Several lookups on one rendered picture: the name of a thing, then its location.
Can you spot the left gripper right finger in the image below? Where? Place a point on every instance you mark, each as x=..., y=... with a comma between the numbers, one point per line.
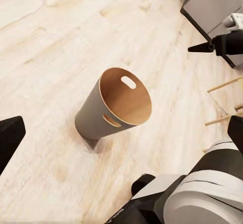
x=235, y=131

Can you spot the fridge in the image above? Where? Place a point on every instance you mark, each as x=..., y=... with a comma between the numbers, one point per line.
x=208, y=16

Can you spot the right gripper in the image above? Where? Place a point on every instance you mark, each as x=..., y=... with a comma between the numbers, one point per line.
x=231, y=44

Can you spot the trash can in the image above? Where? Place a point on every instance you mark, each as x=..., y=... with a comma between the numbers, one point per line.
x=112, y=106

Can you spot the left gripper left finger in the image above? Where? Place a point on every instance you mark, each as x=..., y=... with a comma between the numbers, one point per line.
x=12, y=132

